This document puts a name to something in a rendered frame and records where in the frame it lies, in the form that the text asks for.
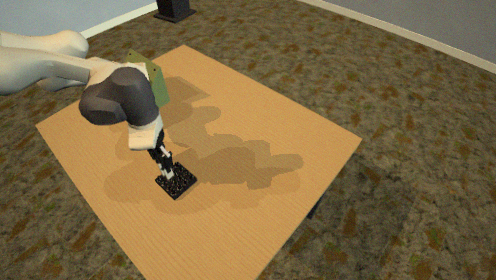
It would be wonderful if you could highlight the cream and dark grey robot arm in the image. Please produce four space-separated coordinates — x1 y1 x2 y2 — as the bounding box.
0 29 163 151

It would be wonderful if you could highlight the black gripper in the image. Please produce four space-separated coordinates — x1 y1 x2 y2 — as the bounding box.
147 127 174 180

